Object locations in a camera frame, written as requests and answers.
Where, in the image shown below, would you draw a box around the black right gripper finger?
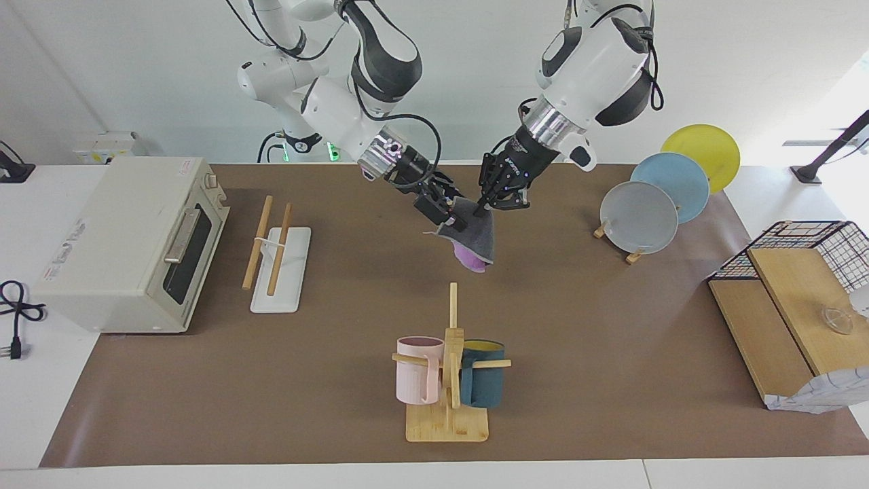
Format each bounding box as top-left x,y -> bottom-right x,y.
413,193 -> 455,229
444,193 -> 470,234

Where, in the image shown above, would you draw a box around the purple and grey towel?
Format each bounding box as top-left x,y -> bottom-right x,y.
424,197 -> 496,274

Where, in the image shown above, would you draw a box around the wooden plate rack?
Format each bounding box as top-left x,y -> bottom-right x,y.
593,221 -> 646,266

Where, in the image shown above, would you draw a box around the white towel rack wooden bars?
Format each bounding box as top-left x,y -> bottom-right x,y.
242,196 -> 312,314

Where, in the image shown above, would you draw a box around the brown table mat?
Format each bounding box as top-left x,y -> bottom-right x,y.
39,163 -> 869,468

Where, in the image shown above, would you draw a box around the grey plate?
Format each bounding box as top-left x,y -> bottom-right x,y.
600,181 -> 680,255

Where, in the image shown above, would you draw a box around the light blue plate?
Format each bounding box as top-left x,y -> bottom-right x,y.
630,152 -> 710,225

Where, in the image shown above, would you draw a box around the pink mug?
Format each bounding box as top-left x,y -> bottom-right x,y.
396,336 -> 445,405

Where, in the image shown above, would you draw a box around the dark teal mug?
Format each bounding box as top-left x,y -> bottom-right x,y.
460,340 -> 506,408

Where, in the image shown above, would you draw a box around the yellow plate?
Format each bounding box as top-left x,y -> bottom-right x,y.
661,124 -> 741,194

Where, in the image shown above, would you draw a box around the wooden mug tree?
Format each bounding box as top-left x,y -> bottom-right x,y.
392,283 -> 512,443

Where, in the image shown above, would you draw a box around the wooden shelf unit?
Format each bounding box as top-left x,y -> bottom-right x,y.
708,246 -> 869,408

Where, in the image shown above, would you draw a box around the white power strip box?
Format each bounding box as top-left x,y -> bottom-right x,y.
73,132 -> 147,165

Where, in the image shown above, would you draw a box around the beige toaster oven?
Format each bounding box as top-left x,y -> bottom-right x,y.
34,158 -> 230,333

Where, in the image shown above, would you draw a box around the clear glass lid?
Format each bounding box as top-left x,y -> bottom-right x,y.
821,306 -> 853,335

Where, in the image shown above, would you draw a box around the marbled white paper sheet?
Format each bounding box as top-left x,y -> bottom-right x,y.
764,367 -> 869,414

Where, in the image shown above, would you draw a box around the black desk clamp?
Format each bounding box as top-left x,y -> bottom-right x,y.
0,141 -> 36,184

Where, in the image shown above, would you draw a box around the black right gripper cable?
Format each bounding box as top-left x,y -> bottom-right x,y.
353,81 -> 443,187

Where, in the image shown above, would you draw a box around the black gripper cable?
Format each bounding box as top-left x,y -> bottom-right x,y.
565,0 -> 665,113
353,81 -> 443,187

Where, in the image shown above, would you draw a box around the black arm base cable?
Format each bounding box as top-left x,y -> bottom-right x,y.
257,131 -> 287,164

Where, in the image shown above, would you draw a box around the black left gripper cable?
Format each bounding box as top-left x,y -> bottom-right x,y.
565,0 -> 665,113

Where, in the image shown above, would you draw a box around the black camera stand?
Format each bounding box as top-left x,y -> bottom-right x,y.
791,110 -> 869,184

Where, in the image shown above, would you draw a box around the black wire basket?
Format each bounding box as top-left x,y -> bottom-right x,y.
708,221 -> 869,294

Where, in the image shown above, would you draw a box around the black power cord with plug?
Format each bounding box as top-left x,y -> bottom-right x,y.
0,280 -> 47,361

